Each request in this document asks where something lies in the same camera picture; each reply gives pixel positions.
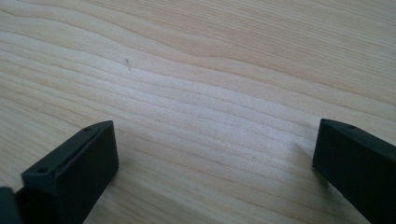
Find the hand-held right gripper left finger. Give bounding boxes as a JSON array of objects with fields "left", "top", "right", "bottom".
[{"left": 14, "top": 119, "right": 120, "bottom": 224}]

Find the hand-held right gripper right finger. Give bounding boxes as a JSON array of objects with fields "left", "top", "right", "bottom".
[{"left": 312, "top": 118, "right": 396, "bottom": 224}]

